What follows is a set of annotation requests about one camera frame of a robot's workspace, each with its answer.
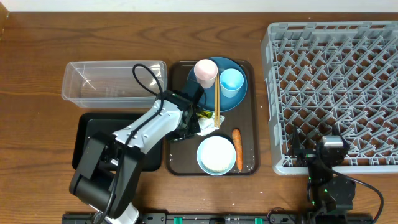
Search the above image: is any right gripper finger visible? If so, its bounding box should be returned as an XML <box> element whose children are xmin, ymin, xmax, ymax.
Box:
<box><xmin>292</xmin><ymin>126</ymin><xmax>301</xmax><ymax>150</ymax></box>
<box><xmin>331</xmin><ymin>124</ymin><xmax>349</xmax><ymax>148</ymax></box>

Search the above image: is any white tissue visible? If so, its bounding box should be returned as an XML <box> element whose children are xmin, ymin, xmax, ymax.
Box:
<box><xmin>197</xmin><ymin>115</ymin><xmax>220</xmax><ymax>136</ymax></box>

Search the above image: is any foil snack wrapper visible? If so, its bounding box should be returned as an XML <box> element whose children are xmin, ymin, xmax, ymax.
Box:
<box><xmin>196</xmin><ymin>110</ymin><xmax>213</xmax><ymax>119</ymax></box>

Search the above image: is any light blue rice bowl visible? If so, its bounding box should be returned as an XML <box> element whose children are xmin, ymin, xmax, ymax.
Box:
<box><xmin>197</xmin><ymin>136</ymin><xmax>236</xmax><ymax>176</ymax></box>

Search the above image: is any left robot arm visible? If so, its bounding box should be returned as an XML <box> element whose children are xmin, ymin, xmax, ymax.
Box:
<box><xmin>69</xmin><ymin>87</ymin><xmax>204</xmax><ymax>223</ymax></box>

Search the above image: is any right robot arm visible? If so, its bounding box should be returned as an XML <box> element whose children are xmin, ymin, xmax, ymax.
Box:
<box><xmin>291</xmin><ymin>126</ymin><xmax>356</xmax><ymax>223</ymax></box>

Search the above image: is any grey dishwasher rack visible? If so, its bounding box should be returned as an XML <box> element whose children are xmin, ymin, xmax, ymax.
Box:
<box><xmin>261</xmin><ymin>21</ymin><xmax>397</xmax><ymax>175</ymax></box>

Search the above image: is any left wooden chopstick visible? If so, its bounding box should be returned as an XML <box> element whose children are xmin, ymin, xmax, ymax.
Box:
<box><xmin>214</xmin><ymin>72</ymin><xmax>219</xmax><ymax>128</ymax></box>

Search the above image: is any wooden chopstick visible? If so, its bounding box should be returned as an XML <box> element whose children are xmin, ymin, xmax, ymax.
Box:
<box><xmin>218</xmin><ymin>74</ymin><xmax>220</xmax><ymax>127</ymax></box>
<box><xmin>214</xmin><ymin>72</ymin><xmax>219</xmax><ymax>128</ymax></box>

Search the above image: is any orange carrot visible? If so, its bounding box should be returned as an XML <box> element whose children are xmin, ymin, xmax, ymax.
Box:
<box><xmin>232</xmin><ymin>129</ymin><xmax>243</xmax><ymax>171</ymax></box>

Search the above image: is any brown serving tray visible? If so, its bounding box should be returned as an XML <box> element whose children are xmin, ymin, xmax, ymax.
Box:
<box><xmin>165</xmin><ymin>60</ymin><xmax>260</xmax><ymax>176</ymax></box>

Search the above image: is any right wooden chopstick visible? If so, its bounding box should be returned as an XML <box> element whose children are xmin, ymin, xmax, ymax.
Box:
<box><xmin>218</xmin><ymin>74</ymin><xmax>220</xmax><ymax>127</ymax></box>

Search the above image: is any pink cup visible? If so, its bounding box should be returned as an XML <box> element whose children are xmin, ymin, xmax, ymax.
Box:
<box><xmin>193</xmin><ymin>59</ymin><xmax>218</xmax><ymax>89</ymax></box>

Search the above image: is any light blue cup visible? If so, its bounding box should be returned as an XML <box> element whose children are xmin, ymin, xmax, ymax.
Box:
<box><xmin>220</xmin><ymin>68</ymin><xmax>244</xmax><ymax>98</ymax></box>

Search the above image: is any clear plastic bin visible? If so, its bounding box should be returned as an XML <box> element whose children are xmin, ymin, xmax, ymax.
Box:
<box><xmin>62</xmin><ymin>60</ymin><xmax>167</xmax><ymax>108</ymax></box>

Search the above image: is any black plastic tray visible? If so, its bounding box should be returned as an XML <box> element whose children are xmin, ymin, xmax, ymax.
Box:
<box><xmin>72</xmin><ymin>113</ymin><xmax>162</xmax><ymax>172</ymax></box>

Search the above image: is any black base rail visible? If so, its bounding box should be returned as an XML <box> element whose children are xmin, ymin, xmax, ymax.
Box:
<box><xmin>61</xmin><ymin>213</ymin><xmax>373</xmax><ymax>224</ymax></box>

